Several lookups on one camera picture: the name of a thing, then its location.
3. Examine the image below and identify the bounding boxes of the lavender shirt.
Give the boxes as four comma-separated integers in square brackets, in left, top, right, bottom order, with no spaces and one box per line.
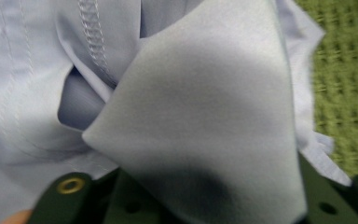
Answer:
[0,0,353,224]

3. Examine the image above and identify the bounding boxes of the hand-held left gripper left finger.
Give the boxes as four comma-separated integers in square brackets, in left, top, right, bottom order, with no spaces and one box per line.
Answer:
[103,167,175,224]

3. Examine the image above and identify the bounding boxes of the green woven basket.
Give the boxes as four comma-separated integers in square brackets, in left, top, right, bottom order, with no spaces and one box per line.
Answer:
[293,0,358,179]

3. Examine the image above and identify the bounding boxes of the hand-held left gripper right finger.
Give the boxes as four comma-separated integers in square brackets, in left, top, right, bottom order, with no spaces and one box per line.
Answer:
[297,151,358,224]

